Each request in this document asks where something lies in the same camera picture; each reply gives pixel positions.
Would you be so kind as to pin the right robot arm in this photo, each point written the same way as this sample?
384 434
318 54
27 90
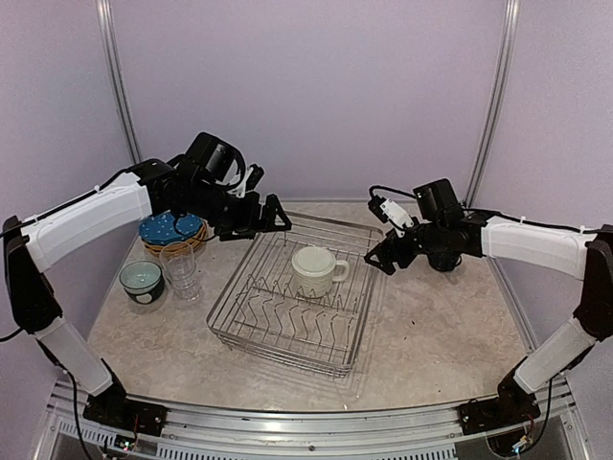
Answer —
543 263

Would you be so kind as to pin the right aluminium frame post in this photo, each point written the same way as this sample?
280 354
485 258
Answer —
496 100

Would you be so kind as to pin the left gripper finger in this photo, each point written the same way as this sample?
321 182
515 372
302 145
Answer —
236 234
273 215

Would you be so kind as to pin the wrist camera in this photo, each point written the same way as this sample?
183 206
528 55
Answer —
210 160
436 200

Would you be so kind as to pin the yellow polka dot plate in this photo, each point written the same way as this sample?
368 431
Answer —
175 247
195 242

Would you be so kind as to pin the blue polka dot plate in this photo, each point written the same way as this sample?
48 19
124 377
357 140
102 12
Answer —
165 228

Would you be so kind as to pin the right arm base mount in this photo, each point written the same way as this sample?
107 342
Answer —
490 414

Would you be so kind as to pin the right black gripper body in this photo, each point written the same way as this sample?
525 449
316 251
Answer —
432 238

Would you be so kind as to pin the metal wire dish rack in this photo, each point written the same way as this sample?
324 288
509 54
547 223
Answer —
262 313

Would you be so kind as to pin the clear glass tumbler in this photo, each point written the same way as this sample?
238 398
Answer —
179 266
186 289

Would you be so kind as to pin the cream ribbed mug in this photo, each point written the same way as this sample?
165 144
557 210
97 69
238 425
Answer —
314 271

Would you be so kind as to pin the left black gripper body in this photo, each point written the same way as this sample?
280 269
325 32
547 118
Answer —
208 203

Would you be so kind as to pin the teal and white bowl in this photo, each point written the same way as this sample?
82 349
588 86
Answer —
146 295

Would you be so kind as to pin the dark blue mug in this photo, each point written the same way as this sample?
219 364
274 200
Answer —
444 262

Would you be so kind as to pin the pale striped bowl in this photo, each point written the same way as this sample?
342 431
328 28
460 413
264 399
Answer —
140 277

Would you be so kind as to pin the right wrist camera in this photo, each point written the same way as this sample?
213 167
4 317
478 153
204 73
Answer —
436 200

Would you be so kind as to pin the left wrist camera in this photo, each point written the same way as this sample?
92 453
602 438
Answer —
210 160

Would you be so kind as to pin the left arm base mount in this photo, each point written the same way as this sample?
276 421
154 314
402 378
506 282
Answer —
128 415

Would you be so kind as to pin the aluminium front rail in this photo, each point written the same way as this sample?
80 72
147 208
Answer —
193 431

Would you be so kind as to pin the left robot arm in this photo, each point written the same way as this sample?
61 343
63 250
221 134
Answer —
31 247

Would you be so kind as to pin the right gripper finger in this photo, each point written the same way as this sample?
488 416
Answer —
375 256
397 260

